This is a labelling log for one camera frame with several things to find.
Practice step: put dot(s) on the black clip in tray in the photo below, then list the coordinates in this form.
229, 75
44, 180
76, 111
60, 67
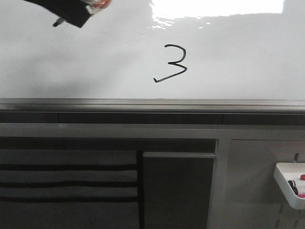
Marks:
293, 186

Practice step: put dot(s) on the white glossy whiteboard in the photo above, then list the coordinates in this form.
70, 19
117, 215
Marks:
147, 49

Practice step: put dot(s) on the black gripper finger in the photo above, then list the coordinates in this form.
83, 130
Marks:
54, 6

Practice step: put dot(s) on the dark grey cabinet panel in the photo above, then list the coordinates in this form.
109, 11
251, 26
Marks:
177, 187

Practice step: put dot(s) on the white plastic wall tray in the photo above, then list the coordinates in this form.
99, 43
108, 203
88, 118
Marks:
291, 171

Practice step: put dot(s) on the white pegboard panel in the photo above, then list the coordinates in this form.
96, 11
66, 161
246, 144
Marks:
249, 196

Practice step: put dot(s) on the black whiteboard marker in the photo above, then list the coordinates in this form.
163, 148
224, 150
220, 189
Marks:
77, 12

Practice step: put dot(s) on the grey aluminium whiteboard frame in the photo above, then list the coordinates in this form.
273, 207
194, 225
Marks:
152, 105

